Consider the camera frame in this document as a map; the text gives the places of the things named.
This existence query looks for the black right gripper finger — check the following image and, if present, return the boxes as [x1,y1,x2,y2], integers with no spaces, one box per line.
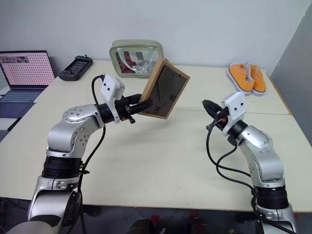
[202,99,222,113]
[204,106,220,121]

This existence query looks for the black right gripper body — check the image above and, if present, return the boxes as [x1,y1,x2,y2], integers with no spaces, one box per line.
[206,106,231,134]

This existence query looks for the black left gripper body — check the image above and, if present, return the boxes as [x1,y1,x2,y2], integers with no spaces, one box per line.
[114,95,141,125]

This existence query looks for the wooden picture frame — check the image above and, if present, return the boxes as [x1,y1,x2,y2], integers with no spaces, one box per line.
[136,58,191,120]

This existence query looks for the red cloth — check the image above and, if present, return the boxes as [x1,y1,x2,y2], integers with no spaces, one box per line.
[115,51,137,74]

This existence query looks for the orange canvas shoe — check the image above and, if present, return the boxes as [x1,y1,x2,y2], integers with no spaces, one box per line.
[245,62,267,97]
[226,62,257,97]

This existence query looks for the clear green-trimmed pouch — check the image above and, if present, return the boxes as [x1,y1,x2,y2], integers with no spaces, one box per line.
[108,39,165,79]

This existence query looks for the black handheld controller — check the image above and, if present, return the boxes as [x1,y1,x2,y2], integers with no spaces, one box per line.
[58,55,94,82]

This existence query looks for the open laptop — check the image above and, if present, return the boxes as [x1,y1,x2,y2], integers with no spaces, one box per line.
[0,50,57,119]

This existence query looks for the dark rounded shape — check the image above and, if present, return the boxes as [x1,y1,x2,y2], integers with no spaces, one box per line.
[128,217,155,234]

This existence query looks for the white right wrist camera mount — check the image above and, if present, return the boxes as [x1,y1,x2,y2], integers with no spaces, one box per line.
[221,91,248,136]

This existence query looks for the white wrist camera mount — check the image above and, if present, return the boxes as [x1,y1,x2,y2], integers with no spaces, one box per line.
[221,91,248,136]
[100,74,126,124]

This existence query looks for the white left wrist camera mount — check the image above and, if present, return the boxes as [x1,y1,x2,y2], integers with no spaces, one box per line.
[100,74,126,124]

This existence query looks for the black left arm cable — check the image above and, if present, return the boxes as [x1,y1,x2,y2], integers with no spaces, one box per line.
[77,75,107,234]

